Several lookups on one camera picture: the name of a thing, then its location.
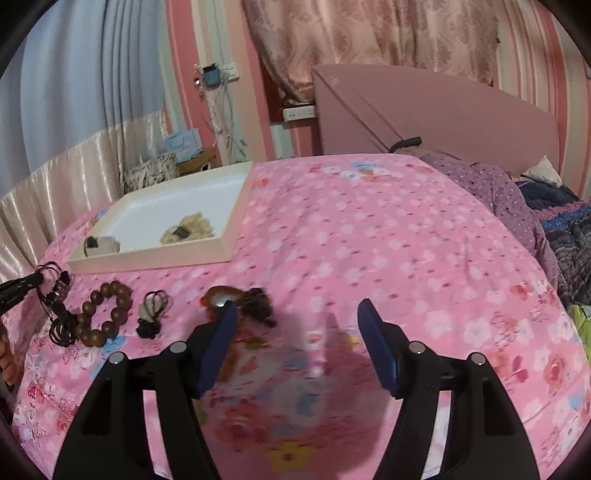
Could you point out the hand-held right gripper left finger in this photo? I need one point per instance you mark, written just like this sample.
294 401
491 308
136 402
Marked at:
217 350

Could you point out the cream flower hair ornament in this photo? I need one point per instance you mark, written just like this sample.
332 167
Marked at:
194 226

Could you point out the pink headboard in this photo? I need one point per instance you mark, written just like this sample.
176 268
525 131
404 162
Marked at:
461 120

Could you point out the brown cardboard box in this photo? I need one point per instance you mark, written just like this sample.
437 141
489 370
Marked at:
198 162

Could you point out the white wall socket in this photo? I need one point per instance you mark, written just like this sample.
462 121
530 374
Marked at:
231 73

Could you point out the floral paper bag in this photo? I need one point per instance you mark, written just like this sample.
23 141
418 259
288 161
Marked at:
150 173

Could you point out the blue gift bag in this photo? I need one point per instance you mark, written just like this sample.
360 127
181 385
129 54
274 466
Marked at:
184 143

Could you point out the person's left hand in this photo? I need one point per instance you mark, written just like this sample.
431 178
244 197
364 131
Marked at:
7 364

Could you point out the pink floral bedsheet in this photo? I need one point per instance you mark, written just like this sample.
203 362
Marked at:
346 230

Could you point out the dark striped blanket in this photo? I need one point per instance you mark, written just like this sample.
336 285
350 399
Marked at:
563 230

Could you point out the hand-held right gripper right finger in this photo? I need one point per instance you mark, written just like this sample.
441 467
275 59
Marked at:
378 350

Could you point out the blue and cream curtain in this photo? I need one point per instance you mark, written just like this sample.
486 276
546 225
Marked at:
69 69

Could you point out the white power strip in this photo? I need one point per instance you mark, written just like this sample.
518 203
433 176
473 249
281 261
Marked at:
299 113

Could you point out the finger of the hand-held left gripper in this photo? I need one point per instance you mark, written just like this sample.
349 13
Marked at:
18 287

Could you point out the white cloth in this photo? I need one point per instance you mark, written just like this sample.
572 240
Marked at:
545 170

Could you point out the white shallow tray box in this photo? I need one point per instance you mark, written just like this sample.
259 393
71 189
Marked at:
152 207

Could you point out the pink patterned curtain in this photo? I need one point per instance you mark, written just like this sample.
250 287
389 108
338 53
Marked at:
369 37

